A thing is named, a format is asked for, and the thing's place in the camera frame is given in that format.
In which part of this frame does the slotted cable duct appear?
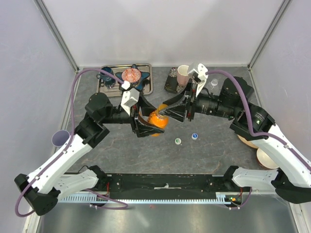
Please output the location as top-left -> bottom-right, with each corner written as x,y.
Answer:
59,192 -> 247,206

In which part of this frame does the white green bottle cap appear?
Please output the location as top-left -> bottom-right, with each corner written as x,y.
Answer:
174,138 -> 182,145

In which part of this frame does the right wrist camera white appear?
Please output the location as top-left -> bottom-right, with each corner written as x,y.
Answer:
187,63 -> 208,97

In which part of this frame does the blue mug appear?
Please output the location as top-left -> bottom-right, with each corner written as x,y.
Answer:
96,67 -> 115,83

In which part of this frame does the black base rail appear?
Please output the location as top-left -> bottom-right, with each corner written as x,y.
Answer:
65,166 -> 252,201

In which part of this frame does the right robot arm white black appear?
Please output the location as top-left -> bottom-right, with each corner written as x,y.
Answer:
160,78 -> 311,204

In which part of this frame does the red patterned bowl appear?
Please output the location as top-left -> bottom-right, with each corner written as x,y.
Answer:
121,68 -> 141,83

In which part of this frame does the white bowl red rim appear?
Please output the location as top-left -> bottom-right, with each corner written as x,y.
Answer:
256,149 -> 279,169

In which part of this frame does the pink mug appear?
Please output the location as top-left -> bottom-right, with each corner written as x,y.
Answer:
176,65 -> 189,86

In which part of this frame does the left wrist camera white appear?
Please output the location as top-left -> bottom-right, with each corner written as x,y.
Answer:
121,81 -> 140,116

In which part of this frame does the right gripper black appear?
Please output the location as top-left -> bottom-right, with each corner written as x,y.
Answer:
160,78 -> 238,124

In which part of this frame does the metal tray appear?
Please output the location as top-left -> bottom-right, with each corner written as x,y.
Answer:
96,63 -> 153,97

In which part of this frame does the purple cup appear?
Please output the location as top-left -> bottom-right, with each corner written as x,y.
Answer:
52,130 -> 70,147

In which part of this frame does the blue white bottle cap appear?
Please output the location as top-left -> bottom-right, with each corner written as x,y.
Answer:
191,133 -> 198,140

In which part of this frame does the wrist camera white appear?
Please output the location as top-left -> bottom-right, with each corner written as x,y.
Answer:
121,81 -> 140,116
187,63 -> 208,97

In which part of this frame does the orange juice bottle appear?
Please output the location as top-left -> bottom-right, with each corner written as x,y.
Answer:
148,104 -> 169,129

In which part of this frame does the beige plate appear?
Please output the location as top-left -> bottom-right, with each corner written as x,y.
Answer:
238,135 -> 258,149

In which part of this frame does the clear plastic bottle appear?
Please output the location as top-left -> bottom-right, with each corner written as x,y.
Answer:
209,79 -> 219,95

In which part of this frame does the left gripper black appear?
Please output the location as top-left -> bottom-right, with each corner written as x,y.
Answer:
101,91 -> 164,136

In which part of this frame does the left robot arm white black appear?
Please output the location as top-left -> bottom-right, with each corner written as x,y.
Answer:
14,93 -> 164,216

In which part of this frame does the black floral square plate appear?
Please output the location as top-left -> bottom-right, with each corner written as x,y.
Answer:
164,67 -> 186,93

